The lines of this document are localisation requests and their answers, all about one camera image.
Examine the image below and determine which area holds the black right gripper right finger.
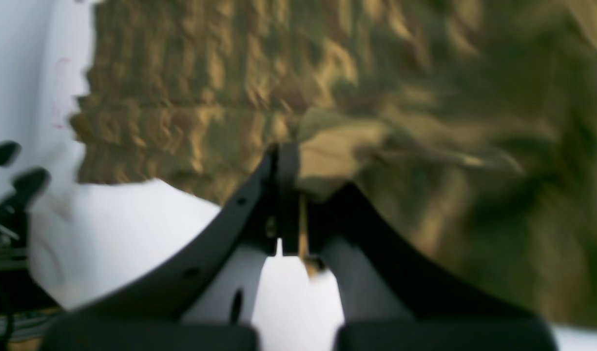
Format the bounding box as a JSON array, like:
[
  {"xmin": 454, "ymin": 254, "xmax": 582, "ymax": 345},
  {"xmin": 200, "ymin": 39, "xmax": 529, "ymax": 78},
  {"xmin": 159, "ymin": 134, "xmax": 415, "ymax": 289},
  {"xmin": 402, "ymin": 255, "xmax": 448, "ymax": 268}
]
[{"xmin": 278, "ymin": 144, "xmax": 558, "ymax": 351}]

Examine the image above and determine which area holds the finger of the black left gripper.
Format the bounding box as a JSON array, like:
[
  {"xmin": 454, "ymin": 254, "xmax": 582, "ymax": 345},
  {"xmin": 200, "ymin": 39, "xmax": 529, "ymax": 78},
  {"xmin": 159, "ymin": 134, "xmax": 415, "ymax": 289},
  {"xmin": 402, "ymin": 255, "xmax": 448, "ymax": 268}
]
[
  {"xmin": 0, "ymin": 167, "xmax": 51, "ymax": 215},
  {"xmin": 0, "ymin": 140, "xmax": 22, "ymax": 167}
]

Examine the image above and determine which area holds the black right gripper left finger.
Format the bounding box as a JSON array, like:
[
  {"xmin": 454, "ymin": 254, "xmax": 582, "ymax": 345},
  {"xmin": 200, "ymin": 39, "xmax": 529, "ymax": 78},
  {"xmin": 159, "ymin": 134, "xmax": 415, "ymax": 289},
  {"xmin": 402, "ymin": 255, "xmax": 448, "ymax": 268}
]
[{"xmin": 40, "ymin": 146, "xmax": 278, "ymax": 351}]

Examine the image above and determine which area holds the camouflage t-shirt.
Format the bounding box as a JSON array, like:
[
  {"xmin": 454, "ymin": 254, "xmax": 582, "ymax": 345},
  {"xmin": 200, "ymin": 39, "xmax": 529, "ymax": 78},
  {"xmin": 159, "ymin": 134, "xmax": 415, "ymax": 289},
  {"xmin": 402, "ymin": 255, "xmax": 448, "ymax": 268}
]
[{"xmin": 70, "ymin": 0, "xmax": 597, "ymax": 328}]

